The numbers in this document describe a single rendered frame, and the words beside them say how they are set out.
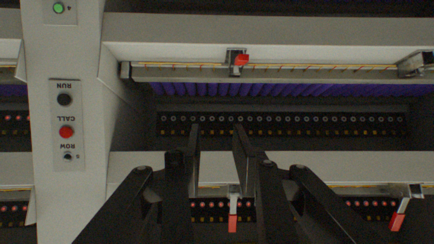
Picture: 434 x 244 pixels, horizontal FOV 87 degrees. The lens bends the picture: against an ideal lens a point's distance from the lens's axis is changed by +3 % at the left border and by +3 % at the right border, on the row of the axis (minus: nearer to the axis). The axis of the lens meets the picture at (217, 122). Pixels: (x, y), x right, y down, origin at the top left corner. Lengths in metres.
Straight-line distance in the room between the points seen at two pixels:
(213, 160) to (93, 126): 0.17
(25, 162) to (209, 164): 0.25
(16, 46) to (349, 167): 0.49
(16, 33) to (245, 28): 0.30
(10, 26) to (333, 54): 0.44
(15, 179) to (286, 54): 0.41
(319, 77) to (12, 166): 0.46
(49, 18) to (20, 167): 0.20
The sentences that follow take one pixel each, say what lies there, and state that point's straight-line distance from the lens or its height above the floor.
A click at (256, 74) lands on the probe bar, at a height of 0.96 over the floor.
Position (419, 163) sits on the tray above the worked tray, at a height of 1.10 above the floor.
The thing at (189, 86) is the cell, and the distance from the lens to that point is 0.40.
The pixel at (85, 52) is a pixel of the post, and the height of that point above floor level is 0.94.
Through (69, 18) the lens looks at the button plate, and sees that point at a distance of 0.37.
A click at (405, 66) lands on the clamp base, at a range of 0.45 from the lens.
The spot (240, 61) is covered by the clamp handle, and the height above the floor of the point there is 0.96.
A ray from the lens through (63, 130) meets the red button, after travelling 0.36.
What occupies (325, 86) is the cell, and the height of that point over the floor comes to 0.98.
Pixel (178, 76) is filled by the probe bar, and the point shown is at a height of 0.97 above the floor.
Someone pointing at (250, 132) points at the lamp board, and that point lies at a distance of 0.48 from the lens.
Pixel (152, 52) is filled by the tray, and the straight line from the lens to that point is 0.35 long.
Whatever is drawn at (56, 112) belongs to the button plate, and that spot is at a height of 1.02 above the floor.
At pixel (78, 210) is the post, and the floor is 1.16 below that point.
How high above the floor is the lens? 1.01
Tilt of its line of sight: 5 degrees up
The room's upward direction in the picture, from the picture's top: 180 degrees counter-clockwise
